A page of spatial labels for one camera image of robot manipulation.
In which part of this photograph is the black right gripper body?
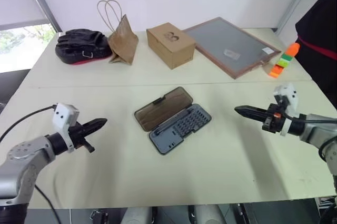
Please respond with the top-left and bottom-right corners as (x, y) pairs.
(261, 103), (288, 133)

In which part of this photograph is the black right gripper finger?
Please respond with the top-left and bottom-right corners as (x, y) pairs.
(235, 109), (269, 124)
(234, 105), (270, 116)

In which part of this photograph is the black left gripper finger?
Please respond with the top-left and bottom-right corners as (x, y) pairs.
(81, 120), (107, 138)
(78, 118), (108, 133)

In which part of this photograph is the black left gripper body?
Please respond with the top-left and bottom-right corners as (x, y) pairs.
(68, 123), (96, 154)

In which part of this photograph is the screwdriver bit case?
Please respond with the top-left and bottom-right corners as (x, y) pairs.
(134, 86), (213, 155)

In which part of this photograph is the small clear plastic piece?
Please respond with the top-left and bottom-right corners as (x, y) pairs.
(223, 48), (241, 60)

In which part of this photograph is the orange and green block toy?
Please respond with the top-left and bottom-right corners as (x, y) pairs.
(269, 42), (301, 79)

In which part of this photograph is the wood-framed grey board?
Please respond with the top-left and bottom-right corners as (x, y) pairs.
(182, 16), (283, 80)

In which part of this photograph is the black glove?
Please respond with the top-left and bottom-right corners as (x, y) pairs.
(55, 28), (113, 65)

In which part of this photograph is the brown paper bag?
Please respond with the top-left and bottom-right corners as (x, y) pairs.
(96, 0), (140, 65)

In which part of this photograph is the black cloth with red stripe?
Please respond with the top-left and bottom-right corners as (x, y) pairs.
(294, 0), (337, 99)

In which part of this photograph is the grey rounded shape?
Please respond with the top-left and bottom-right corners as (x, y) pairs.
(123, 206), (154, 224)
(193, 203), (230, 224)

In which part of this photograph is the brown cardboard box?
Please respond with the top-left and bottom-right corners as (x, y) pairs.
(146, 22), (196, 70)

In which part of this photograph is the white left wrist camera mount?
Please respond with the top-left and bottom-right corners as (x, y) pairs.
(51, 103), (80, 154)

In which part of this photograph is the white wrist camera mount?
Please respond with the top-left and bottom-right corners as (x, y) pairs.
(51, 103), (80, 154)
(273, 82), (300, 137)

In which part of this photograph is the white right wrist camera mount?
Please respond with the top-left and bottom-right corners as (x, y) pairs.
(273, 82), (300, 137)

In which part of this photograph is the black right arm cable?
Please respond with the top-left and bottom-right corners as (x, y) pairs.
(282, 110), (337, 124)

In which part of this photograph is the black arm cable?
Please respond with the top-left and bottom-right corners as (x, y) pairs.
(0, 105), (62, 224)
(282, 110), (337, 124)

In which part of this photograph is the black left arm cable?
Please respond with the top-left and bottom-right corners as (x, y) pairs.
(0, 105), (62, 224)

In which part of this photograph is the dark grey window frame bar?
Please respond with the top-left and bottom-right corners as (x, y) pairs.
(19, 0), (63, 33)

